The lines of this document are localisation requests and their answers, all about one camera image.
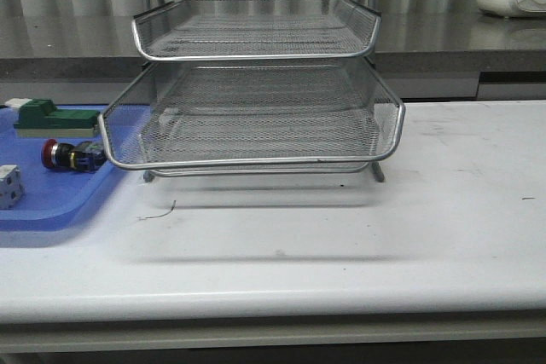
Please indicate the silver mesh tray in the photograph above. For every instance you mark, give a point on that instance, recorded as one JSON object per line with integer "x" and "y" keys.
{"x": 240, "y": 142}
{"x": 226, "y": 30}
{"x": 249, "y": 87}

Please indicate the red emergency stop button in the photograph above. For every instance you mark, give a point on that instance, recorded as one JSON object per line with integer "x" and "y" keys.
{"x": 87, "y": 156}

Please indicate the silver mesh bottom tray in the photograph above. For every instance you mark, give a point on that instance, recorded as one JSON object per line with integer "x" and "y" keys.
{"x": 240, "y": 142}

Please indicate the silver mesh top tray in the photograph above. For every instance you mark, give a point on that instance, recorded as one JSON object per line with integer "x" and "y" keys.
{"x": 226, "y": 30}

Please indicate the blue plastic tray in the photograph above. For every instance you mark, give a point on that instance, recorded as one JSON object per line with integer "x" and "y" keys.
{"x": 51, "y": 199}

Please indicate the green electrical module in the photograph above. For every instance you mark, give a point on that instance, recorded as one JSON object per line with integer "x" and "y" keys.
{"x": 43, "y": 118}

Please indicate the white terminal block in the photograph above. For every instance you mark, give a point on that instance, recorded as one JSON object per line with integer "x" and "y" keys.
{"x": 11, "y": 189}

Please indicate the grey stone counter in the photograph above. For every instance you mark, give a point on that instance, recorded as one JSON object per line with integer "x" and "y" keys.
{"x": 503, "y": 50}

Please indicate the thin wire scrap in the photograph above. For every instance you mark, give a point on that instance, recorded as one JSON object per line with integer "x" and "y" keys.
{"x": 170, "y": 209}

